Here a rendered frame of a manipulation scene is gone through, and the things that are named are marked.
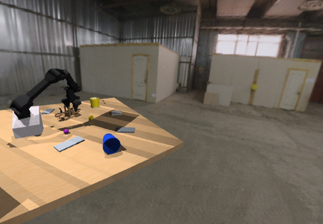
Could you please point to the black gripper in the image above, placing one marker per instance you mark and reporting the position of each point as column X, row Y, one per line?
column 70, row 99

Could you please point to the yellow cup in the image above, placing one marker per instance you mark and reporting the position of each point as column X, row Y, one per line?
column 94, row 102

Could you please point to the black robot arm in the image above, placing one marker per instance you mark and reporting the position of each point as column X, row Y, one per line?
column 22, row 104

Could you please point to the small wooden catapult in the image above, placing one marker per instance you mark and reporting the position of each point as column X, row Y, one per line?
column 66, row 116

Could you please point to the blue open cylinder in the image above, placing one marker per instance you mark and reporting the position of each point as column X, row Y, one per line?
column 110, row 144

